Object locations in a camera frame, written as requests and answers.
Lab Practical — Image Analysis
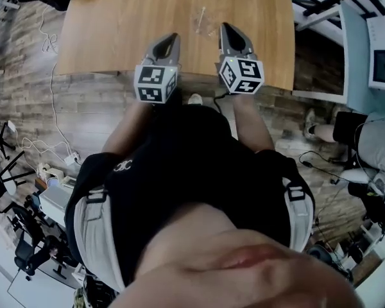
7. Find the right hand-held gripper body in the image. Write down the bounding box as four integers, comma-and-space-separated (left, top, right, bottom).
214, 47, 265, 95

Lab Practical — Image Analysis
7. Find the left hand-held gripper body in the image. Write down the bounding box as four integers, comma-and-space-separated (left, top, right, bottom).
133, 54, 183, 104

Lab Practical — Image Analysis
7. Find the clear glass cup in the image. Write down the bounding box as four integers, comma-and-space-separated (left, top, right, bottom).
191, 10, 219, 40

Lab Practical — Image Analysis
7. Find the person's left forearm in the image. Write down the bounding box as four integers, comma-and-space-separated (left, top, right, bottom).
101, 99, 155, 156

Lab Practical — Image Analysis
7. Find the person's right forearm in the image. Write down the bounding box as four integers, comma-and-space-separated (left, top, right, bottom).
232, 92, 276, 154

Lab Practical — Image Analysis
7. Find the black and white rack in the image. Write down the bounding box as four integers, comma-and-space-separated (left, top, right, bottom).
288, 0, 385, 33

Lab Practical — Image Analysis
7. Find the person's black shirt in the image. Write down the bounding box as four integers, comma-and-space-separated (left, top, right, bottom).
65, 103, 316, 290

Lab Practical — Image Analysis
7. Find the white power strip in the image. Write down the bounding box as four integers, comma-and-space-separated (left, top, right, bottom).
64, 152, 82, 167

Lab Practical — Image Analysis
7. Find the light blue desk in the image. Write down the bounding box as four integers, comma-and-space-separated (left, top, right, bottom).
338, 1, 385, 122

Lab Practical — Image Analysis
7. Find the white device with screen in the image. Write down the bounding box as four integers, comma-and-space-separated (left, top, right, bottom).
366, 15, 385, 92

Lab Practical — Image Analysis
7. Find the white storage box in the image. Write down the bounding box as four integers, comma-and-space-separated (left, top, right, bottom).
38, 184, 74, 218

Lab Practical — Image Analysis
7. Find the grey harness vest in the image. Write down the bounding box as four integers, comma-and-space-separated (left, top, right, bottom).
73, 175, 315, 293

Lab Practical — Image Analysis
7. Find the person's face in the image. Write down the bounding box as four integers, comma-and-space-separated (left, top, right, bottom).
107, 202, 368, 308

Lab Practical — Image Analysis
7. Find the black office chair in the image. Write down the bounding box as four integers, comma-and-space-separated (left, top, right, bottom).
12, 232, 72, 282

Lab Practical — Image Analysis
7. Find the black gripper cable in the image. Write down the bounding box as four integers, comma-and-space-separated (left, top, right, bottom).
213, 91, 237, 117

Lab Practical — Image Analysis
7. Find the long white floor cable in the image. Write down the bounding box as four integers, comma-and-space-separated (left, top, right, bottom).
17, 4, 81, 165

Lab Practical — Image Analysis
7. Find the thin black floor cable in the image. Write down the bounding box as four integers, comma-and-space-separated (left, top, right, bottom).
298, 150, 350, 185

